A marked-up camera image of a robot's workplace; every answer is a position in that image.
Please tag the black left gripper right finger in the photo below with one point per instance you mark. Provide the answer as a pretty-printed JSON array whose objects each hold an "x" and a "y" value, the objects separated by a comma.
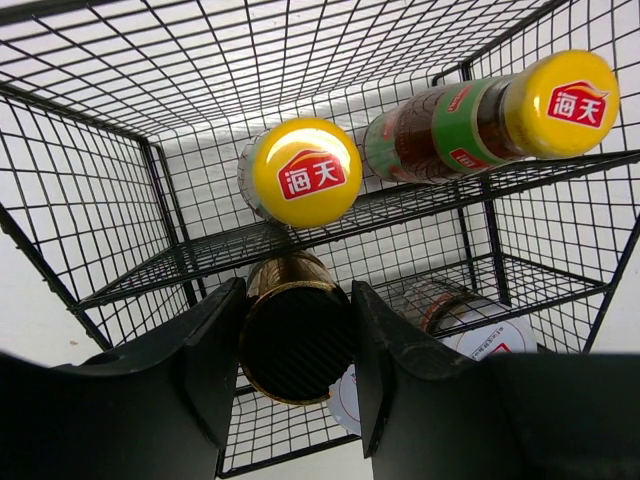
[{"x": 427, "y": 412}]

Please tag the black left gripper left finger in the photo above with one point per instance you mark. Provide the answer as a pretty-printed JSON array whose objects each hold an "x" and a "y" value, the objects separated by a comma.
[{"x": 157, "y": 407}]

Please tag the orange jar white lid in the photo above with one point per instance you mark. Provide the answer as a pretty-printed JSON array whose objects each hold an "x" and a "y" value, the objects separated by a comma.
[{"x": 465, "y": 321}]

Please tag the black cap pepper shaker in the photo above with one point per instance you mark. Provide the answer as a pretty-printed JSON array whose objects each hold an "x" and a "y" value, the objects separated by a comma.
[{"x": 299, "y": 334}]

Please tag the green label sauce bottle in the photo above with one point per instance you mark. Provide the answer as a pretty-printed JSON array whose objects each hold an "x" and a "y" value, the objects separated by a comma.
[{"x": 303, "y": 173}]

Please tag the red chili sauce bottle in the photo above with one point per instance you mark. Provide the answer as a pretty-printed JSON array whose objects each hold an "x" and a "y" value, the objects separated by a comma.
[{"x": 559, "y": 107}]

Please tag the black wire tiered rack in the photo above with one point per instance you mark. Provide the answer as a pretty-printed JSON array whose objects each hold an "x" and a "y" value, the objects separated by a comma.
[{"x": 122, "y": 123}]

